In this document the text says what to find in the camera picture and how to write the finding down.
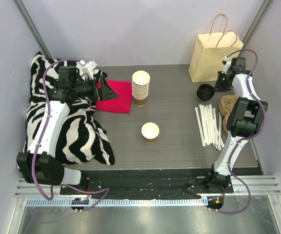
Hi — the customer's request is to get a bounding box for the brown paper bag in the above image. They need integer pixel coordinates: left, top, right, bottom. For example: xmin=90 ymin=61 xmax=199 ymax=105
xmin=188 ymin=28 xmax=244 ymax=82

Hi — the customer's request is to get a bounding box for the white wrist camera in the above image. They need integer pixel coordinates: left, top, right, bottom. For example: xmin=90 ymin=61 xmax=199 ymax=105
xmin=79 ymin=60 xmax=97 ymax=79
xmin=222 ymin=57 xmax=231 ymax=74

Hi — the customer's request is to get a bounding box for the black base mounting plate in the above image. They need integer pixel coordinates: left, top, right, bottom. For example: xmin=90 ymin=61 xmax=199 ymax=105
xmin=59 ymin=169 xmax=235 ymax=199

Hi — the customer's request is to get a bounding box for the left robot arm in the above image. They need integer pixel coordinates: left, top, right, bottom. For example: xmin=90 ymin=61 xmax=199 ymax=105
xmin=16 ymin=66 xmax=118 ymax=195

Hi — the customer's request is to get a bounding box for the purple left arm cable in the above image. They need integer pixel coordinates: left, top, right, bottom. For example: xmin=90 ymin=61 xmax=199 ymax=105
xmin=30 ymin=58 xmax=111 ymax=217

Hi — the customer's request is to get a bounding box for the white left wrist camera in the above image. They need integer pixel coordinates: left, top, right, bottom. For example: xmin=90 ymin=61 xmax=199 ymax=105
xmin=79 ymin=60 xmax=97 ymax=79

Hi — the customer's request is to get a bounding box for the pink folded cloth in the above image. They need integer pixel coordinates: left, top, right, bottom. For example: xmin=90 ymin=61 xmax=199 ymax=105
xmin=96 ymin=80 xmax=132 ymax=114

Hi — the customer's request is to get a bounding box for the black plastic cup lid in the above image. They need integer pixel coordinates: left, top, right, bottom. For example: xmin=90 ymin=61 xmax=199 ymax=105
xmin=197 ymin=84 xmax=215 ymax=101

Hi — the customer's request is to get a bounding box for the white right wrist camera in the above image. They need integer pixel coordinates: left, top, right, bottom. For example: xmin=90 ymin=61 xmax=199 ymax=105
xmin=222 ymin=57 xmax=231 ymax=74

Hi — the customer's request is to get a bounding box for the white wrapped straw bundle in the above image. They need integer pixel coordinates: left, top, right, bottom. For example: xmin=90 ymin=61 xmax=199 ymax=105
xmin=195 ymin=104 xmax=225 ymax=151

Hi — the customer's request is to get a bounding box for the stack of brown paper cups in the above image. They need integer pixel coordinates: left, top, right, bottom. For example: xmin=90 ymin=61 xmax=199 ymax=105
xmin=132 ymin=71 xmax=150 ymax=106

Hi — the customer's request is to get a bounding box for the brown pulp cup carrier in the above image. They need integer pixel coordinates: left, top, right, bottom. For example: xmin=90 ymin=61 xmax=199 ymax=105
xmin=219 ymin=95 xmax=238 ymax=133

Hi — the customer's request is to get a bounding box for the zebra print pillow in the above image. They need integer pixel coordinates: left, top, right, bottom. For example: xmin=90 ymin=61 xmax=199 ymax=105
xmin=23 ymin=52 xmax=115 ymax=165

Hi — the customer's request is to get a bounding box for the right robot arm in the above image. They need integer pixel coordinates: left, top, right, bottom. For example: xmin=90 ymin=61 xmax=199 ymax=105
xmin=204 ymin=57 xmax=268 ymax=193

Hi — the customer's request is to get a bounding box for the brown paper coffee cup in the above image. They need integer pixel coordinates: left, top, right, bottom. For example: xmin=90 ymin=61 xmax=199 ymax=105
xmin=141 ymin=122 xmax=160 ymax=143

